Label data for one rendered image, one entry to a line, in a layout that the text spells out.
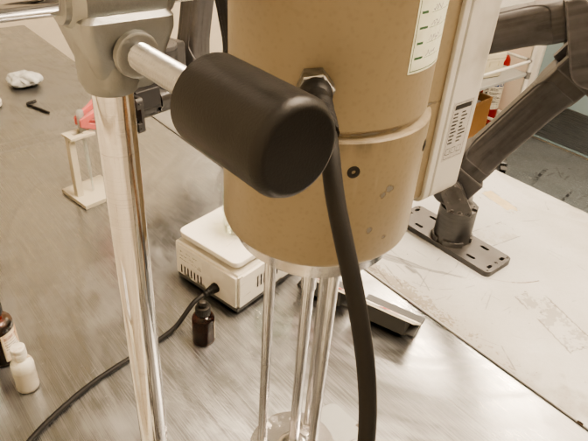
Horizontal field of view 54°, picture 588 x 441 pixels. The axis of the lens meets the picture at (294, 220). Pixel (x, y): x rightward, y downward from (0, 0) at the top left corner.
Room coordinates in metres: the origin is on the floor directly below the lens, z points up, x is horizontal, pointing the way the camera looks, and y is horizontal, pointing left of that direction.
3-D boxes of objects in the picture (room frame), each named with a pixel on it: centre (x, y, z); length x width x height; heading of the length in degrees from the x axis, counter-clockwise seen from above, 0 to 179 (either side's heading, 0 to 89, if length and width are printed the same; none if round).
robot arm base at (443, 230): (0.82, -0.27, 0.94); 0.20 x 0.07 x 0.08; 42
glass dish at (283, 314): (0.58, 0.02, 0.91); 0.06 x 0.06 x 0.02
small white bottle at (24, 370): (0.45, 0.30, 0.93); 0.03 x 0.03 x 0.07
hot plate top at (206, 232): (0.68, 0.08, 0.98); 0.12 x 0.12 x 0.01; 53
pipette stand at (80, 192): (0.89, 0.37, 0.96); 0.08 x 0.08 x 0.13; 50
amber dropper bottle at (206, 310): (0.54, 0.11, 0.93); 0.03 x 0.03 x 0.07
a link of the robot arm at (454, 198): (0.82, -0.26, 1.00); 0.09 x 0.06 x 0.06; 165
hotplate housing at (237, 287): (0.70, 0.07, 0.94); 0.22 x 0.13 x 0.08; 143
